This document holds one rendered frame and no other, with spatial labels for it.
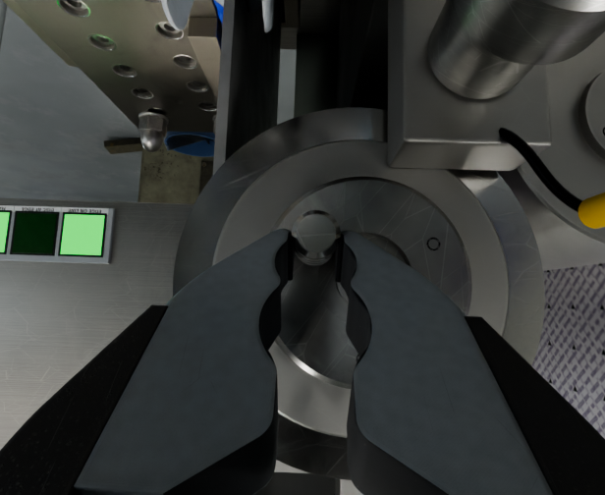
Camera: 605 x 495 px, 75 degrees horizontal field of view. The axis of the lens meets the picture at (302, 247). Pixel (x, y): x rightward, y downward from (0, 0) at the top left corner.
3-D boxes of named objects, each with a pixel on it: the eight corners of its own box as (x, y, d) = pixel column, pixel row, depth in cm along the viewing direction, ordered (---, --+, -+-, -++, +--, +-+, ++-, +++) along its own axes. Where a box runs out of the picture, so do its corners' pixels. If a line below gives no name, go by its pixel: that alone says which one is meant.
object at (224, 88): (246, -181, 20) (224, 176, 17) (278, 80, 43) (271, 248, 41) (236, -182, 20) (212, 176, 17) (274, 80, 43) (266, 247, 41)
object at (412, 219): (403, 437, 13) (214, 311, 14) (390, 419, 15) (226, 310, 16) (514, 247, 14) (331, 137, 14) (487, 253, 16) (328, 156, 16)
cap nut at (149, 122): (162, 111, 49) (159, 146, 49) (172, 125, 53) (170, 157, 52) (134, 111, 49) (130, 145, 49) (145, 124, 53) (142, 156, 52)
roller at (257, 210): (504, 140, 16) (518, 444, 14) (382, 240, 42) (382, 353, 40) (218, 136, 16) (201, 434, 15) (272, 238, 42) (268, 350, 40)
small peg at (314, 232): (296, 261, 11) (287, 213, 11) (298, 269, 14) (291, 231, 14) (345, 252, 11) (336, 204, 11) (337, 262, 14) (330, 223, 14)
